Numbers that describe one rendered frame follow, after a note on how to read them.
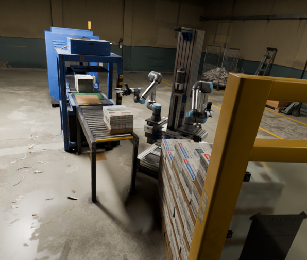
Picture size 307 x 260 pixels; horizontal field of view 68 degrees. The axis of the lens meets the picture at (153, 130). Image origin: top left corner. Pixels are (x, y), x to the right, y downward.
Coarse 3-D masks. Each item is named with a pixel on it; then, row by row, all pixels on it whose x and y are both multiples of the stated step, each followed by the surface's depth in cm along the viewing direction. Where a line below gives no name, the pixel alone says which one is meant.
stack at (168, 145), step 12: (168, 144) 250; (168, 156) 226; (168, 168) 226; (156, 192) 288; (168, 192) 219; (180, 192) 180; (168, 204) 218; (180, 204) 179; (168, 216) 216; (180, 216) 177; (168, 228) 213; (180, 228) 174; (180, 240) 175; (168, 252) 209
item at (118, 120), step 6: (108, 114) 264; (114, 114) 264; (120, 114) 265; (126, 114) 267; (132, 114) 270; (108, 120) 268; (114, 120) 262; (120, 120) 264; (126, 120) 268; (132, 120) 271; (108, 126) 272; (114, 126) 265; (120, 126) 267; (126, 126) 271; (132, 126) 274
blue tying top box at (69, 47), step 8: (72, 40) 328; (80, 40) 332; (88, 40) 337; (96, 40) 359; (104, 40) 383; (72, 48) 332; (80, 48) 336; (88, 48) 341; (96, 48) 346; (104, 48) 350
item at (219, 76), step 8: (232, 48) 895; (208, 56) 1002; (208, 64) 981; (232, 64) 958; (208, 72) 982; (216, 72) 950; (224, 72) 939; (208, 80) 1018; (216, 80) 952; (224, 80) 957; (216, 88) 953
